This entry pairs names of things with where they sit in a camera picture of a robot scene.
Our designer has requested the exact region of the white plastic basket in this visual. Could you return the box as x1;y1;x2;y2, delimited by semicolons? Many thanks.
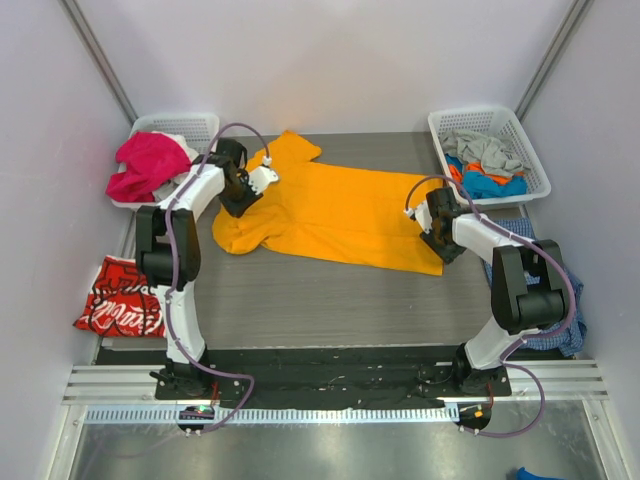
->
109;113;220;210
428;106;551;209

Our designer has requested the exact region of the red white printed t shirt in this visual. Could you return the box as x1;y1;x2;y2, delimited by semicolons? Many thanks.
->
73;256;165;338

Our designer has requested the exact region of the blue checkered shirt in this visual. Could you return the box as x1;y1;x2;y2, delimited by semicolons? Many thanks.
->
495;217;587;357

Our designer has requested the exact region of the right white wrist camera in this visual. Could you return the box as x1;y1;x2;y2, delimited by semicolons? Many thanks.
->
404;200;432;233

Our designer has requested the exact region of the white grey garment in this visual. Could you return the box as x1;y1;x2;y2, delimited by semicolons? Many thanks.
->
152;131;200;203

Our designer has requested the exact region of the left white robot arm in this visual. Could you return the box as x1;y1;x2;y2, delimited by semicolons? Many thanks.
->
135;138;278;400

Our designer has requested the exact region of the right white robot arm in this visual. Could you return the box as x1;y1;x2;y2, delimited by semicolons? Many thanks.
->
414;187;576;395

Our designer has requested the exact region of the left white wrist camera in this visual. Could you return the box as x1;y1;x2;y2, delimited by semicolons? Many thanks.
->
248;156;280;195

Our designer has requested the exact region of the orange garment in basket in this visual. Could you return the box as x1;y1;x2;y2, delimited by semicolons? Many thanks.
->
447;162;524;186

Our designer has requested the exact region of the pink t shirt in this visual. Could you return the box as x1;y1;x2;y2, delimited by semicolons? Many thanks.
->
106;131;198;203

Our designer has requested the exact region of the left white plastic basket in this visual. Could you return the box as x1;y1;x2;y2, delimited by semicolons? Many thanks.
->
109;113;220;210

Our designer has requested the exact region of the right white plastic basket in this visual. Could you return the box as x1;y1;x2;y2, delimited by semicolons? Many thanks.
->
428;106;551;209

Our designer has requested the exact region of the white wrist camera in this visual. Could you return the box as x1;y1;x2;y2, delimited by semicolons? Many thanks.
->
248;156;280;195
404;200;432;233

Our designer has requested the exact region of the white slotted cable duct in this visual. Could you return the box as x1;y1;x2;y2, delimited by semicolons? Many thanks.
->
84;404;459;425

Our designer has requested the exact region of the blue t shirt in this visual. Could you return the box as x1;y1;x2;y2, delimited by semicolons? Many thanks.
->
445;154;527;200

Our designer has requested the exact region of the grey t shirt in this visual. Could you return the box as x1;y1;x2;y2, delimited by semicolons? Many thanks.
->
439;129;525;178

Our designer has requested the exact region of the orange yellow t shirt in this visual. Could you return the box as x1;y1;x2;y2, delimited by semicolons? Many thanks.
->
212;131;444;276

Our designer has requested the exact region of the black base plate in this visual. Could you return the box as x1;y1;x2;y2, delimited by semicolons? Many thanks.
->
96;346;519;409

